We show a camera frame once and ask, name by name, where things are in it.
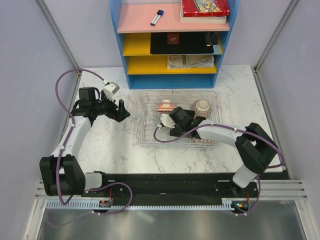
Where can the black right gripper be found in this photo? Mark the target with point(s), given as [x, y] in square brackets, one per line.
[175, 131]

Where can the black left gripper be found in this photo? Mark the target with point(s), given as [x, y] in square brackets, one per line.
[118, 115]

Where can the brown geometric patterned bowl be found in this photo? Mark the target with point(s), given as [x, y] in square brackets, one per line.
[201, 108]

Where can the orange floral patterned bowl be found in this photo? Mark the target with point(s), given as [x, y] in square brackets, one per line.
[165, 106]

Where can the blue triangle patterned bowl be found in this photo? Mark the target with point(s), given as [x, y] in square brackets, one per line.
[203, 142]

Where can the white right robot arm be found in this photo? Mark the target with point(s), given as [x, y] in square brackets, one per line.
[255, 148]

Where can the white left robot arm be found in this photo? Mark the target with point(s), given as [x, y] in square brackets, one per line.
[61, 172]

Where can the folded newspaper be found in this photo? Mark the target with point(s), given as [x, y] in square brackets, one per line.
[190, 61]

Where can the blue and yellow shelf unit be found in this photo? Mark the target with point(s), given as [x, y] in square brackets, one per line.
[148, 35]

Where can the black device on shelf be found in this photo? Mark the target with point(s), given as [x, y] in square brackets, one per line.
[211, 39]

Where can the white thick book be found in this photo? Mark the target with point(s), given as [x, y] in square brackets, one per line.
[203, 20]

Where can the blue capped marker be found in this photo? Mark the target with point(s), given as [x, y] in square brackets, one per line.
[160, 12]

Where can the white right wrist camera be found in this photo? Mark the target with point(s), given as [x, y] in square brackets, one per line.
[166, 121]

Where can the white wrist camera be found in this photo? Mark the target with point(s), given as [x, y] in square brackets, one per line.
[110, 89]
[166, 121]

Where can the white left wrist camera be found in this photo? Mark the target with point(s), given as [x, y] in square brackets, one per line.
[110, 89]

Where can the white wire dish rack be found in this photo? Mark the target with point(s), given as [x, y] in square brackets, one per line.
[149, 134]

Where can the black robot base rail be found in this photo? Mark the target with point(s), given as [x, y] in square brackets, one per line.
[171, 188]

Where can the aluminium frame post right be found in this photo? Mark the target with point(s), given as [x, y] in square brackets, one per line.
[276, 33]

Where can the aluminium frame post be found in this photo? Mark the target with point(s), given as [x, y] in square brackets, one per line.
[276, 33]
[56, 31]

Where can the light blue cable duct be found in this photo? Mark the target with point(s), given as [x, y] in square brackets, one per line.
[95, 204]

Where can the aluminium frame post left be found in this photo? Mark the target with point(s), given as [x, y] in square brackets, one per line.
[56, 31]

